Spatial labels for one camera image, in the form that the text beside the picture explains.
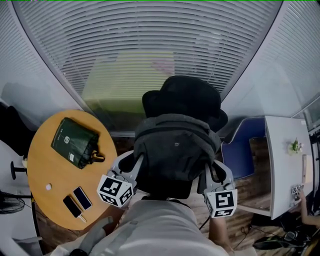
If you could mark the white desk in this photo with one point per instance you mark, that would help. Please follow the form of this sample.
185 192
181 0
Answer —
282 162

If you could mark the person's right forearm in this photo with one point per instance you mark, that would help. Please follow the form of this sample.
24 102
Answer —
220 232

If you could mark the blue chair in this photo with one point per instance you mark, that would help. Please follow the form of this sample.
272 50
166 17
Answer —
237 155

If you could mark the round wooden table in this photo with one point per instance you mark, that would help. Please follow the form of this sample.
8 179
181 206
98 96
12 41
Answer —
55 175

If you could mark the black office chair with headrest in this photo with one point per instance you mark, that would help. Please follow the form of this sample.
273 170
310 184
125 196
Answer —
185 97

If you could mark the dark grey backpack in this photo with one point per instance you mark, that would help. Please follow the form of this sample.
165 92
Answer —
175 150

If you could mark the black pedestal fan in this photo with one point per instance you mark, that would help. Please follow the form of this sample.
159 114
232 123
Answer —
10 203

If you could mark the small potted plant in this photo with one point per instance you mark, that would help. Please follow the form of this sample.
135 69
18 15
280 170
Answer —
295 147

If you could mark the white-edged smartphone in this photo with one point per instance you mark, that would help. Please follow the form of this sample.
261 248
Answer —
82 198

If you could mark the dark green tote bag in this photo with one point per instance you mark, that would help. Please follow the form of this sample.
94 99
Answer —
72 142

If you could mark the black chest device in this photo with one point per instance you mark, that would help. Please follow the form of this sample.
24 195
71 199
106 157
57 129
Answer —
78 252

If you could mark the white charging plug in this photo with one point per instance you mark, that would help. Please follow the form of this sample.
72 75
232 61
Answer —
82 218

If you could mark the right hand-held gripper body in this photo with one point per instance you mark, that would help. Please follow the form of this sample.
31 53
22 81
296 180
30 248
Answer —
223 202

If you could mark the small white earbud case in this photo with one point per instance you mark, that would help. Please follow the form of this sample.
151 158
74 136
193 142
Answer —
48 186

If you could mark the black coat rack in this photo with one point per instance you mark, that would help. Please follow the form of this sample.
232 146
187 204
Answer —
315 150

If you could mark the black smartphone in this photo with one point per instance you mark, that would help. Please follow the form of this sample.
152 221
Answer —
72 206

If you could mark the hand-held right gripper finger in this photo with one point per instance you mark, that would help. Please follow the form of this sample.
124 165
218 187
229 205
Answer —
227 173
208 176

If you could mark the white slatted blinds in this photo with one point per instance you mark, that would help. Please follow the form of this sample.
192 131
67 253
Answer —
150 37

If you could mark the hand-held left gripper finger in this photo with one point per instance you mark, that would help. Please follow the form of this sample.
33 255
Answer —
138 166
118 162

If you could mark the person's left forearm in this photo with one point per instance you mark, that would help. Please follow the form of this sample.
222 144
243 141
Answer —
113 220

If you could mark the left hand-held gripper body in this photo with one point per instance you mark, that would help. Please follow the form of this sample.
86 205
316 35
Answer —
112 190

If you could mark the person's white shirt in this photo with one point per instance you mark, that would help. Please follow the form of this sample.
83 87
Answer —
160 230

